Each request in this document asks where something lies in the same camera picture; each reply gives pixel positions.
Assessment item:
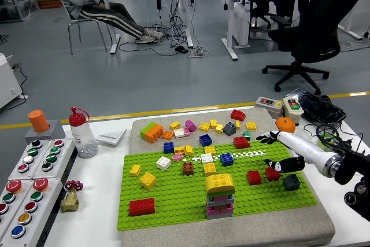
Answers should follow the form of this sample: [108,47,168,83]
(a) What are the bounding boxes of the metal chair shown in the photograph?
[61,0,114,56]

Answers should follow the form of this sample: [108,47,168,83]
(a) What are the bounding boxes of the clear plastic crate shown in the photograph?
[0,0,40,23]

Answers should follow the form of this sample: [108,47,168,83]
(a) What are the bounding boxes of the thin black cable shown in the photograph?
[303,122,364,155]

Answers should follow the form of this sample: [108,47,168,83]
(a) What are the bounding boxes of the grey block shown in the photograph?
[24,119,66,145]

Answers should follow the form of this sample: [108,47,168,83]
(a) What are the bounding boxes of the lime long brick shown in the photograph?
[140,121,157,141]

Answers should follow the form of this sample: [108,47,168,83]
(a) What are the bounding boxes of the black office chair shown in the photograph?
[261,0,369,96]

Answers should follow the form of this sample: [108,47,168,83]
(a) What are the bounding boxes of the red sloped brick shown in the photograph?
[230,109,247,122]

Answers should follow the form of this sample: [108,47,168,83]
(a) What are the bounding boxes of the yellow arched brick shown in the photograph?
[205,173,235,194]

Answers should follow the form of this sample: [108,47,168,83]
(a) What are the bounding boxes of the grey sloped brick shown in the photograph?
[223,121,237,137]

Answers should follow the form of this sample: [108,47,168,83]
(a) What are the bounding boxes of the white desk foot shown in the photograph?
[337,23,365,41]

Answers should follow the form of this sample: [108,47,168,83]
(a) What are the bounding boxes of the brown brick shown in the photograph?
[182,161,195,176]

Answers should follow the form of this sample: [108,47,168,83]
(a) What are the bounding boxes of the white cabinet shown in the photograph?
[0,53,29,110]

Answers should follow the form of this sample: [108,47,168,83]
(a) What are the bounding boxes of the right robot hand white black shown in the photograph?
[256,130,333,174]

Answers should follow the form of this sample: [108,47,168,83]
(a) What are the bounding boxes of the brown wooden pallet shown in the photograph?
[35,0,63,10]

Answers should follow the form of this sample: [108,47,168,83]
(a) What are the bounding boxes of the red long brick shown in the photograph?
[128,197,156,217]

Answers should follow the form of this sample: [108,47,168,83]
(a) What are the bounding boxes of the orange fruit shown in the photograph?
[275,116,297,134]

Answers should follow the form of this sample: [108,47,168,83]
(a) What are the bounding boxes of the white power strip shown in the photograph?
[187,46,210,58]

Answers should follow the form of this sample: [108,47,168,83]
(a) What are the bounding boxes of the cream switch box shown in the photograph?
[282,97,305,126]

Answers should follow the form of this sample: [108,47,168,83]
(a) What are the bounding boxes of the green translucent cup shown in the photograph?
[316,134,330,148]

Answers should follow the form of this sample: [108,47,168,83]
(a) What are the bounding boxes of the control box yellow blue buttons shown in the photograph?
[0,177,64,247]

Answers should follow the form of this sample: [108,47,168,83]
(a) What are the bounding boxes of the control box red mushroom button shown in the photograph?
[0,179,33,241]

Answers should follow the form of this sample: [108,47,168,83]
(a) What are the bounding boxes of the white computer tower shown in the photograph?
[232,2,251,49]

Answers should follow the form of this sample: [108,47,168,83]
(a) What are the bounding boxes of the white switch plate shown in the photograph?
[94,127,128,146]

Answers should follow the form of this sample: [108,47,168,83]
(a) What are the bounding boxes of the grey foam mat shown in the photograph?
[120,107,336,247]

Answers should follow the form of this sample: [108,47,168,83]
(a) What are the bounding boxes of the orange long brick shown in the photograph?
[144,124,164,143]

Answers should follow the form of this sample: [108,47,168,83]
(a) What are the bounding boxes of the lime flat brick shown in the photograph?
[206,187,235,198]

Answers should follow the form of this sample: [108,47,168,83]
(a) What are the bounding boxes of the white square brick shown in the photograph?
[156,156,172,172]

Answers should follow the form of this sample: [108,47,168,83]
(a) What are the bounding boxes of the hanging black cable bundle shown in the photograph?
[140,0,203,57]

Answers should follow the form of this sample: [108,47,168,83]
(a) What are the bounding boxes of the brass valve red handwheel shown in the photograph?
[60,179,84,213]

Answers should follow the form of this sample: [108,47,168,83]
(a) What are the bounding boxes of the control box with white button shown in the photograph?
[8,139,52,180]

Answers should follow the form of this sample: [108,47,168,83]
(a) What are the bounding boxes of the dark grey brick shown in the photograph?
[282,174,301,192]

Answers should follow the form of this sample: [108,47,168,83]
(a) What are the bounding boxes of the large yellow square brick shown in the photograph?
[139,171,157,191]

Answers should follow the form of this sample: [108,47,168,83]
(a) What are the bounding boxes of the green studded baseplate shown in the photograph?
[116,138,319,232]

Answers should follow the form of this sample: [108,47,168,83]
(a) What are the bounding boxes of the control box two green buttons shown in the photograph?
[31,138,76,180]

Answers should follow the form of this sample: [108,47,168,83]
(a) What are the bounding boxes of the black power adapter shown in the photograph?
[336,138,355,152]

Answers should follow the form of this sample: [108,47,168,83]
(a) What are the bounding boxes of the squeeze bottle red cap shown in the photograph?
[68,106,99,160]

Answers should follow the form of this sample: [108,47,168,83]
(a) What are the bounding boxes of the red square brick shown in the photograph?
[246,170,262,186]
[264,167,281,182]

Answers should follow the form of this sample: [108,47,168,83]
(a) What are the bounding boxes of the grey switch box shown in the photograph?
[254,96,284,120]

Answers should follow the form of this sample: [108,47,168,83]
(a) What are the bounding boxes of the orange cylinder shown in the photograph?
[28,109,50,133]

